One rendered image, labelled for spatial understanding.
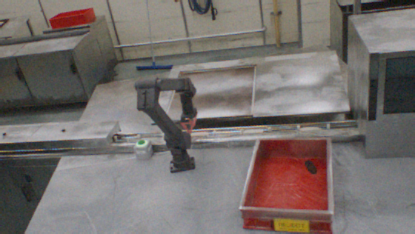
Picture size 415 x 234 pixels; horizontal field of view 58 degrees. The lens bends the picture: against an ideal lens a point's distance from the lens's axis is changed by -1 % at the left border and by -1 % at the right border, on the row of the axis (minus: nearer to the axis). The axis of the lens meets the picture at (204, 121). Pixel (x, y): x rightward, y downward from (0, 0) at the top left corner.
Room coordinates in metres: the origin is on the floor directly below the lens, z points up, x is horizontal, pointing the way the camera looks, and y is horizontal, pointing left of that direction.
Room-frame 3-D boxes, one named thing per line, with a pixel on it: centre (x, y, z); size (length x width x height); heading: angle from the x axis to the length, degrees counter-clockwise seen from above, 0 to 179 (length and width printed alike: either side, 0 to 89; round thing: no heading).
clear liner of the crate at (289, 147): (1.19, -0.29, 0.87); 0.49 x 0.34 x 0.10; 160
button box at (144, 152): (1.66, 0.33, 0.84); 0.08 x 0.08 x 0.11; 75
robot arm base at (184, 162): (1.51, 0.14, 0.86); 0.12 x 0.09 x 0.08; 88
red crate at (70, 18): (5.27, 1.48, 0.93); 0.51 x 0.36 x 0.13; 79
